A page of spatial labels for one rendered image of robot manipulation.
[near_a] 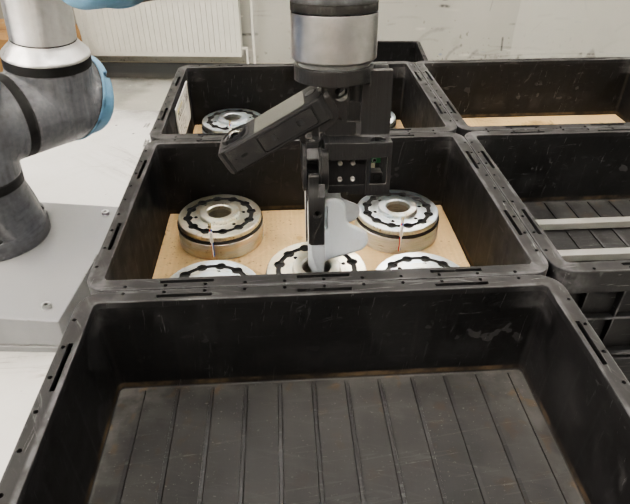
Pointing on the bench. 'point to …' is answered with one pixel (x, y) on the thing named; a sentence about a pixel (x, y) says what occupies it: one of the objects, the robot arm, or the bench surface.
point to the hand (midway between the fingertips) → (311, 257)
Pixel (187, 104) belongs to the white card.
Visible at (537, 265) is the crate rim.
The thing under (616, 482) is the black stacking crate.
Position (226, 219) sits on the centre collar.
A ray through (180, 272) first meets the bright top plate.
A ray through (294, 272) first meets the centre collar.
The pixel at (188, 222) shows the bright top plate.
